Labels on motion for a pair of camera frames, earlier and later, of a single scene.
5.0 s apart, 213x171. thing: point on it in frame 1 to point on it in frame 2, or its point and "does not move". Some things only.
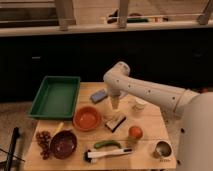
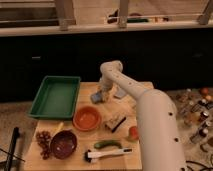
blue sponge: [99, 96] does not move
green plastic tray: [55, 98] does not move
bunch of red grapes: [43, 140] does not move
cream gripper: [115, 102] to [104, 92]
